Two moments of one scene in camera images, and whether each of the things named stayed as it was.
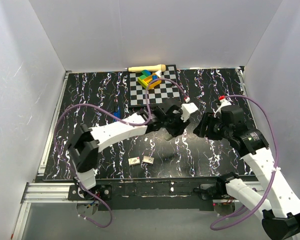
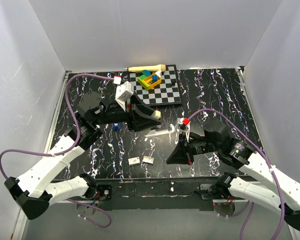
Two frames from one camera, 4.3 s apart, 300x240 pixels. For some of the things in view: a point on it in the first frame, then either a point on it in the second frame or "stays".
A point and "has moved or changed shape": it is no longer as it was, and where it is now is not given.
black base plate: (184, 194) stays
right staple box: (148, 159) stays
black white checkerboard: (159, 90) stays
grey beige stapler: (168, 136) has moved or changed shape
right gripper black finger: (202, 128) → (179, 154)
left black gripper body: (175, 125) → (114, 114)
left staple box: (134, 161) stays
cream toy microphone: (161, 68) stays
